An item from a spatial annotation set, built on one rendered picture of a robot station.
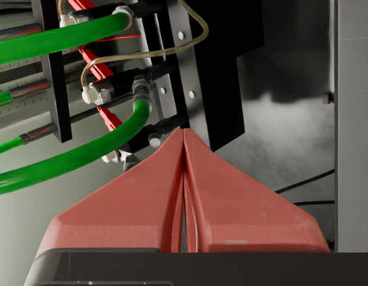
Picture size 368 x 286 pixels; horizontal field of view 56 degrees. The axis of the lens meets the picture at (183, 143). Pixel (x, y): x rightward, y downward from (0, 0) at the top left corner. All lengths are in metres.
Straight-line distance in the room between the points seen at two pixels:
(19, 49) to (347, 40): 0.28
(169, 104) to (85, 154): 0.30
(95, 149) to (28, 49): 0.08
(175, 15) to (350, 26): 0.21
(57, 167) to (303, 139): 0.43
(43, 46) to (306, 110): 0.42
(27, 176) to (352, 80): 0.30
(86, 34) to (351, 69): 0.25
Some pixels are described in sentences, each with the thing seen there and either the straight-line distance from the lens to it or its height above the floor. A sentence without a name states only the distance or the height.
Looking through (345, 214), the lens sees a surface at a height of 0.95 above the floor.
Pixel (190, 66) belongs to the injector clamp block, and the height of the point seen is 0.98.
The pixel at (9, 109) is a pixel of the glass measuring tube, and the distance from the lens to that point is 0.68.
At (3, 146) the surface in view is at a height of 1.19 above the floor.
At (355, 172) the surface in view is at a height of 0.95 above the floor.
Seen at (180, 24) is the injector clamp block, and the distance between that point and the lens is 0.46.
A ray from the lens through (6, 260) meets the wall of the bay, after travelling 0.78.
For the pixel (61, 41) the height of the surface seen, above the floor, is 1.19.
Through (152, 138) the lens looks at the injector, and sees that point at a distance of 0.45.
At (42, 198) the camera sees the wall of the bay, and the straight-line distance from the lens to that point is 0.75.
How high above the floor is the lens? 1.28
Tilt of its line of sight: 34 degrees down
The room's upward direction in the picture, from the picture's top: 119 degrees counter-clockwise
